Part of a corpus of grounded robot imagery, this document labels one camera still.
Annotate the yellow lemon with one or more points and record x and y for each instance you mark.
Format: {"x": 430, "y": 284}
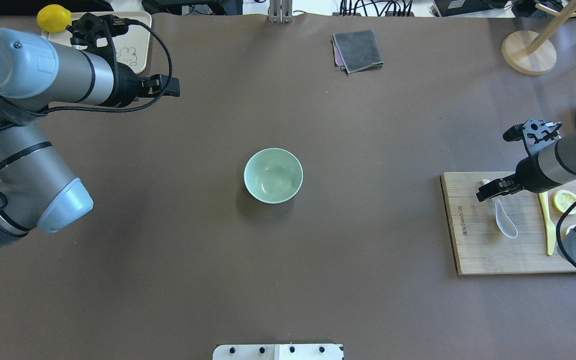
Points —
{"x": 53, "y": 18}

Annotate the right black camera mount bracket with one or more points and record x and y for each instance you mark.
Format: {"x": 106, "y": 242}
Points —
{"x": 535, "y": 135}

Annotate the white ceramic soup spoon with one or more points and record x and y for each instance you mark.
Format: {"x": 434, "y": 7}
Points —
{"x": 505, "y": 225}

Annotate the bamboo cutting board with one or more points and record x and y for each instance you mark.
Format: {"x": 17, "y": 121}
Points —
{"x": 480, "y": 248}

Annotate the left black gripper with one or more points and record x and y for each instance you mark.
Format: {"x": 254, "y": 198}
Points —
{"x": 126, "y": 86}

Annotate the mint green ceramic bowl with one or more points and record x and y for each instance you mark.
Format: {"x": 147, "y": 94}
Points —
{"x": 273, "y": 175}

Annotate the wooden mug tree stand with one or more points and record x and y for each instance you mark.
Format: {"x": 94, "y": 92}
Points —
{"x": 531, "y": 53}

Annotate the yellow plastic knife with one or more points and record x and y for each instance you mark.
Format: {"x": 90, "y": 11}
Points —
{"x": 550, "y": 227}

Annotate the grey folded cloth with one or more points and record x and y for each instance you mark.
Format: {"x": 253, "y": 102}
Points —
{"x": 356, "y": 51}

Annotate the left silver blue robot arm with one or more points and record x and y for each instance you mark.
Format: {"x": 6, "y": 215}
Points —
{"x": 38, "y": 190}

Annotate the beige bunny tray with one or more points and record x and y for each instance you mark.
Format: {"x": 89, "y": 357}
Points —
{"x": 130, "y": 48}

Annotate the aluminium frame post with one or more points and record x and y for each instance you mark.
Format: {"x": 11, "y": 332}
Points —
{"x": 280, "y": 11}

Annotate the lemon slice near knife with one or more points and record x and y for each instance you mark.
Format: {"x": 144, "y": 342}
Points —
{"x": 564, "y": 200}

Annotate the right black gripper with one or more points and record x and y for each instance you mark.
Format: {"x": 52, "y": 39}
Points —
{"x": 529, "y": 176}

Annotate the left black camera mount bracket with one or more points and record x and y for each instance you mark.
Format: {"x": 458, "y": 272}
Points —
{"x": 96, "y": 34}

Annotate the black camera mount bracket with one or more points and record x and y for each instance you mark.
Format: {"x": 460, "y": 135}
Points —
{"x": 535, "y": 135}
{"x": 96, "y": 34}

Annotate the white pedestal column base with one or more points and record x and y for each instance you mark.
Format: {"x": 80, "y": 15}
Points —
{"x": 280, "y": 351}

